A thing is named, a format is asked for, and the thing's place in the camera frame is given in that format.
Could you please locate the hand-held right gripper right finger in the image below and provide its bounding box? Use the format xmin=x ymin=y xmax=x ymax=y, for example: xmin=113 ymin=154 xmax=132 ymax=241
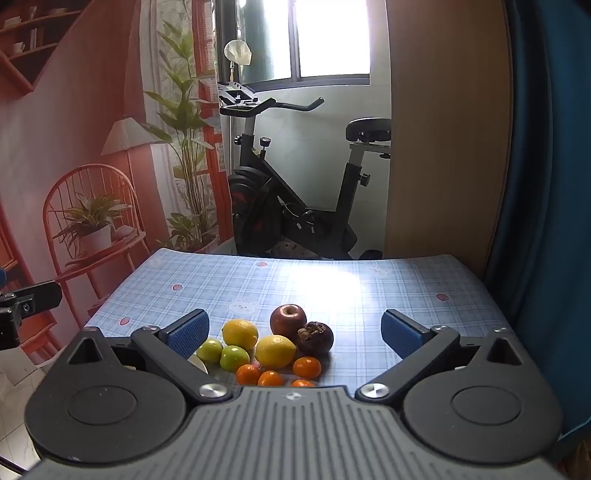
xmin=355 ymin=308 xmax=525 ymax=401

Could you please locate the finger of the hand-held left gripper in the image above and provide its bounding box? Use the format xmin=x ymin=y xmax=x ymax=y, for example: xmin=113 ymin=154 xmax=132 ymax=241
xmin=14 ymin=280 xmax=64 ymax=319

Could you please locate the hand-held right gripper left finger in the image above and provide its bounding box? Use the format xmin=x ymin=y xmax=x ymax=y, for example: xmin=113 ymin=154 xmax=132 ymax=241
xmin=68 ymin=309 xmax=232 ymax=401

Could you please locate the green jujube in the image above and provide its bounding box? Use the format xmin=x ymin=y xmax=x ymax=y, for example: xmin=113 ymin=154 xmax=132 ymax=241
xmin=220 ymin=345 xmax=251 ymax=373
xmin=196 ymin=338 xmax=225 ymax=363

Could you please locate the yellow lemon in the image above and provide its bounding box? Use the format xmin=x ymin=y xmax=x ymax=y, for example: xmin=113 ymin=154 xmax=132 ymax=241
xmin=222 ymin=319 xmax=259 ymax=350
xmin=255 ymin=335 xmax=297 ymax=369

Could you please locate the purple mangosteen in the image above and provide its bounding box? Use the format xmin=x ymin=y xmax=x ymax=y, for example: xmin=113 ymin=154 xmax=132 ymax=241
xmin=296 ymin=322 xmax=334 ymax=356

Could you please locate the red apple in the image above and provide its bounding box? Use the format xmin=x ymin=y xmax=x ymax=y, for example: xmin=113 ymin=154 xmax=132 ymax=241
xmin=270 ymin=304 xmax=308 ymax=340

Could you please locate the black exercise bike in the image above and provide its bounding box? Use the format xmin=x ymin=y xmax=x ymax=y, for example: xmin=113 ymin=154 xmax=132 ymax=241
xmin=217 ymin=80 xmax=393 ymax=260

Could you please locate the wooden panel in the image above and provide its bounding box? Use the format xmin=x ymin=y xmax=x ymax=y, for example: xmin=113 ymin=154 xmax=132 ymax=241
xmin=385 ymin=0 xmax=515 ymax=278

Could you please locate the blue curtain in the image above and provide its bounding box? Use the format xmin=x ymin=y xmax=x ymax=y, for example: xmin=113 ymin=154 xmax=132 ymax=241
xmin=485 ymin=0 xmax=591 ymax=446

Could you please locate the white plastic bag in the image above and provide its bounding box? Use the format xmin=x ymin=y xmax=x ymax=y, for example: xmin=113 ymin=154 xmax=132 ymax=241
xmin=224 ymin=39 xmax=253 ymax=66

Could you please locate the window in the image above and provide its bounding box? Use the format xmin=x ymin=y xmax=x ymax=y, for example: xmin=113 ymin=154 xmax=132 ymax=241
xmin=217 ymin=0 xmax=372 ymax=88

